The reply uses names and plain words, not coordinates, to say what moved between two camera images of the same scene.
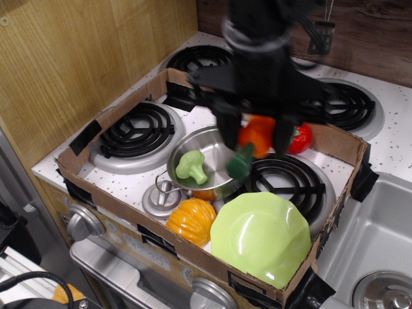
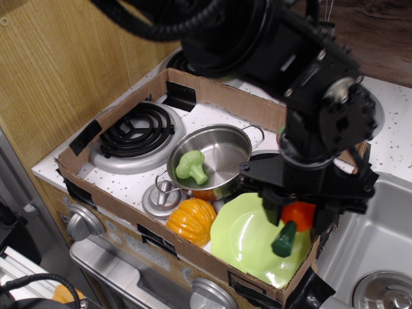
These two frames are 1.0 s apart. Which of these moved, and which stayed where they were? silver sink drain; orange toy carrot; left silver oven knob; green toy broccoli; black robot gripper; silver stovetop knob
Moved: orange toy carrot; black robot gripper
Stayed: left silver oven knob; green toy broccoli; silver stovetop knob; silver sink drain
